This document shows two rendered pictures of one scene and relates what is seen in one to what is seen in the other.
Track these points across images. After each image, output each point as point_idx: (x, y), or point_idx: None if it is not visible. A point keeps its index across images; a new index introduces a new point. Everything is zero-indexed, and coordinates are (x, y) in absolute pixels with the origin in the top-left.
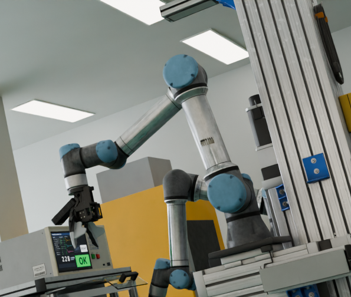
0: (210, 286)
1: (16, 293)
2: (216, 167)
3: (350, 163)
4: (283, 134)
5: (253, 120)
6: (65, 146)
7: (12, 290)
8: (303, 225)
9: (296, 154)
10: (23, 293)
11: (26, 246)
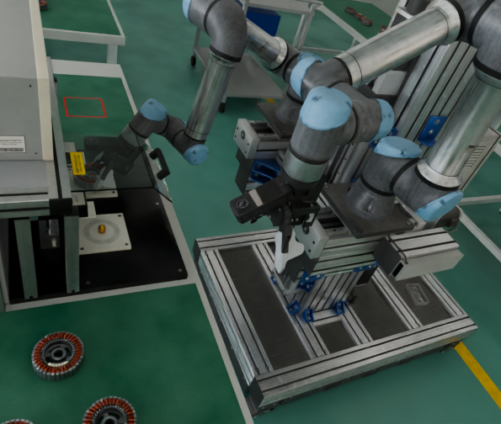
0: (327, 249)
1: None
2: (456, 179)
3: None
4: (439, 85)
5: None
6: (346, 111)
7: None
8: None
9: (430, 109)
10: (17, 214)
11: None
